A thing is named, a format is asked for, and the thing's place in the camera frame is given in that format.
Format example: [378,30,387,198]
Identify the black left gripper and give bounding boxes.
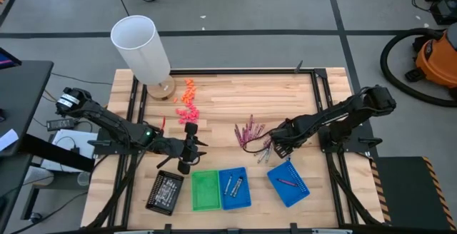
[165,121,210,176]

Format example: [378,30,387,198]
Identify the blue plastic basket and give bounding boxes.
[266,160,311,208]
[218,166,252,211]

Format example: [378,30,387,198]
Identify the green plastic basket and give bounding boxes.
[191,169,222,213]

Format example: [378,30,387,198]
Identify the orange eraser caps pile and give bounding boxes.
[181,78,197,106]

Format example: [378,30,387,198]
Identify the black plastic basket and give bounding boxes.
[145,170,186,217]

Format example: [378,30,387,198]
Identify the clear plastic cup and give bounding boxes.
[76,171,92,187]

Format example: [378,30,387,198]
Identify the white cylinder lamp wooden base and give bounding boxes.
[110,14,176,101]

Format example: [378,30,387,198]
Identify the orange shop vacuum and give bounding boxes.
[379,27,457,108]
[405,22,457,99]

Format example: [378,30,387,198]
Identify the white box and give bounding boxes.
[40,129,99,173]

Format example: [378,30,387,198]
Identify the black platform hazard stripes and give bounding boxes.
[371,156,457,232]

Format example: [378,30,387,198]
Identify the black power adapter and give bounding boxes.
[46,118,76,132]

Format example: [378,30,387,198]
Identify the black desk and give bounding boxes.
[0,60,96,206]

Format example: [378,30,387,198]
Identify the white paper sheet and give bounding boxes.
[0,128,19,152]

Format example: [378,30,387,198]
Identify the black equipment case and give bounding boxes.
[419,0,457,26]

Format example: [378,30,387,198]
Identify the laptop with blue screen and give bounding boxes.
[0,47,22,70]

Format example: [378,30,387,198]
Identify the black aluminium table frame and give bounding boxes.
[84,68,383,234]

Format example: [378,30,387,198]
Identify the black floor cable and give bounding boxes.
[49,71,114,86]

